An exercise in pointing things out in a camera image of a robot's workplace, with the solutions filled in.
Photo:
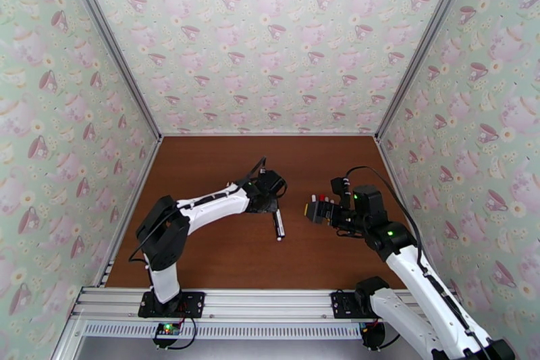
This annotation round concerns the thick black white marker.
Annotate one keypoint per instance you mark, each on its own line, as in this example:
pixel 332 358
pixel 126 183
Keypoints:
pixel 279 228

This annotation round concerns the aluminium corner post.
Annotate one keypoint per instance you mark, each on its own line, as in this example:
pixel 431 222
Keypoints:
pixel 109 42
pixel 426 42

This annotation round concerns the small controller board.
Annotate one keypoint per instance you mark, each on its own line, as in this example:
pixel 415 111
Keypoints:
pixel 168 329
pixel 373 331

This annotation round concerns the aluminium side rail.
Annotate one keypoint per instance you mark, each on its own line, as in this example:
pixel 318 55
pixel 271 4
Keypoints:
pixel 147 173
pixel 387 160

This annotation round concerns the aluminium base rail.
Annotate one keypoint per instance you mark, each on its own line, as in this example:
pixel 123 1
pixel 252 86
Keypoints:
pixel 270 302

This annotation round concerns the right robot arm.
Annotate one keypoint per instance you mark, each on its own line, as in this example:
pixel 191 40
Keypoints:
pixel 422 291

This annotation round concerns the grey metal shelf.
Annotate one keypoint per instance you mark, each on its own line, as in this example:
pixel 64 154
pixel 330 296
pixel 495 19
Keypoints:
pixel 274 350

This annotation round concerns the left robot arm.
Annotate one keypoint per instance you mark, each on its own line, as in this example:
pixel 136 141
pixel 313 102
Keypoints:
pixel 211 207

